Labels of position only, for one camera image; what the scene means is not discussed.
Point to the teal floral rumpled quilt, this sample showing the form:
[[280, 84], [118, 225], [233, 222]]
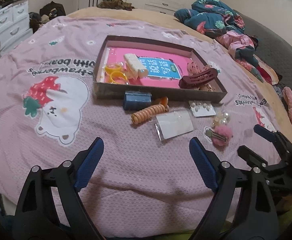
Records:
[[218, 21]]

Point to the dark shallow cardboard tray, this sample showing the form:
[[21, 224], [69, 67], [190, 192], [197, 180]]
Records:
[[112, 91]]

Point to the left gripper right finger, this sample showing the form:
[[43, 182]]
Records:
[[206, 163]]

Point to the dark red hair claw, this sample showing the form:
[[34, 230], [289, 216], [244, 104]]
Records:
[[196, 80]]

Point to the blue small box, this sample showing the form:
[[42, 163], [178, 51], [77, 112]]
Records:
[[135, 101]]

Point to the white drawer chest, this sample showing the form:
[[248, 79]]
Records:
[[14, 25]]

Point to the olive clothing pile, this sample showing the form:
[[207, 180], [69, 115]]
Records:
[[115, 4]]

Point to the grey upholstered headboard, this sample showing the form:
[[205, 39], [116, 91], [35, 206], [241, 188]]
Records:
[[271, 49]]

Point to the clear bag white card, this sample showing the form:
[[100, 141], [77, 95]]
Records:
[[172, 124]]

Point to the pink strawberry bear blanket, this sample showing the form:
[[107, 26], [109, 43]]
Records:
[[142, 186]]

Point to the cream plastic hair claw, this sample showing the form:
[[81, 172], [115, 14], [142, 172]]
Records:
[[135, 67]]

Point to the earring card in bag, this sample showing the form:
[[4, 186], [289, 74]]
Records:
[[201, 108]]

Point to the black bag on floor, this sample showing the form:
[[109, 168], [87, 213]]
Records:
[[52, 10]]

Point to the pink fluffy hair clip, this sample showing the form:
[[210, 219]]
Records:
[[220, 135]]

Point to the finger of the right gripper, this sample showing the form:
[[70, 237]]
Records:
[[251, 158], [273, 137]]

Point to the pink book with blue label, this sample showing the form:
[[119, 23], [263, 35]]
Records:
[[165, 69]]

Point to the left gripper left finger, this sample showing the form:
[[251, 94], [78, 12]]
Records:
[[86, 163]]

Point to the yellow plastic hair clip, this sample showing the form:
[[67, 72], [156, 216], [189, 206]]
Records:
[[115, 73]]

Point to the sheer floral hair scrunchie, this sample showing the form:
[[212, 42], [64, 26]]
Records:
[[193, 68]]

